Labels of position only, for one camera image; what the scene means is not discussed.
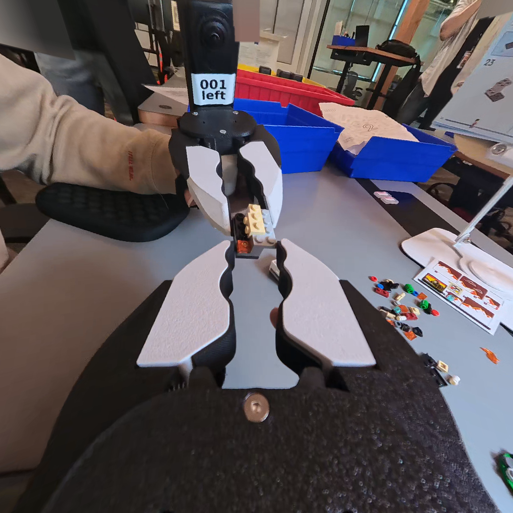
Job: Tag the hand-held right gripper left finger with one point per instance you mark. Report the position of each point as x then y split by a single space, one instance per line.
192 316

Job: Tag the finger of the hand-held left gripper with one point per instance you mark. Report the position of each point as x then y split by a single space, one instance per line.
204 180
268 172

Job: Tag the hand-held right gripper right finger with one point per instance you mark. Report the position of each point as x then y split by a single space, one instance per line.
320 316

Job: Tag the tan lego plate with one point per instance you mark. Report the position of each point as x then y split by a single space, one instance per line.
256 224

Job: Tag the pile of lego pieces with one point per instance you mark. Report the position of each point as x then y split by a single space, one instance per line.
382 291

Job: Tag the small grey lego assembly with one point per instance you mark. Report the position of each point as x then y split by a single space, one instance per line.
264 240

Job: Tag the white book stand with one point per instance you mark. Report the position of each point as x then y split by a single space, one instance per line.
433 244

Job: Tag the instruction booklet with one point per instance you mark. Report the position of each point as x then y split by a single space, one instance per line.
481 104

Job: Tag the person's left forearm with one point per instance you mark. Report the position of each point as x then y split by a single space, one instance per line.
80 132

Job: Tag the long grey lego build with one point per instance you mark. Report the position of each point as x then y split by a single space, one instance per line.
274 269

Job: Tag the lego sticker sheet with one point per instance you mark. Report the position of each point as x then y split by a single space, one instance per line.
461 296

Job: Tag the orange lego flame piece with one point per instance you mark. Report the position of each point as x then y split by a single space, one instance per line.
489 355

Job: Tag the green round lego campfire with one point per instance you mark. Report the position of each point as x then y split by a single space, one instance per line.
507 473

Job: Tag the person's left hand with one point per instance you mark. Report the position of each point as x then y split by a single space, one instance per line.
190 199

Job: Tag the person's right hand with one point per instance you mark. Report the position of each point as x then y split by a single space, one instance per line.
274 318

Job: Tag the brown cardboard box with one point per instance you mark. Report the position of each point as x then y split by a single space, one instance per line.
160 110

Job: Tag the yellow plastic bin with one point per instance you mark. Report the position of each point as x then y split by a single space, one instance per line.
248 67

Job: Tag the red plastic bin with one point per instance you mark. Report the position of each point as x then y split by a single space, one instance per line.
272 90

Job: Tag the black mesh armrest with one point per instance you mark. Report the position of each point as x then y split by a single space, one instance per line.
112 212

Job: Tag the small blue bin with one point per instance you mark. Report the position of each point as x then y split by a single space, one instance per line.
344 41

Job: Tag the brown background desk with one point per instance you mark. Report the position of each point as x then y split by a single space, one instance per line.
360 49

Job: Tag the black laptop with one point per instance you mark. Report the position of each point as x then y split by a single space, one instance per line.
362 36

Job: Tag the black bag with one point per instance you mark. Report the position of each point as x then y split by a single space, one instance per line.
396 48

